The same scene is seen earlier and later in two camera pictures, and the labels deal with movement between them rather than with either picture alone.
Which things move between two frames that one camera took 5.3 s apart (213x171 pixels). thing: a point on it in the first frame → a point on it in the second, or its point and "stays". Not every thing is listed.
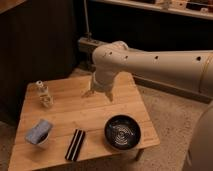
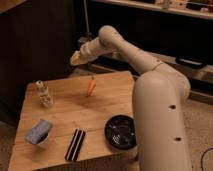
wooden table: (58, 125) stays
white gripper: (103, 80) → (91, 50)
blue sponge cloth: (38, 131) stays
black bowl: (122, 132) stays
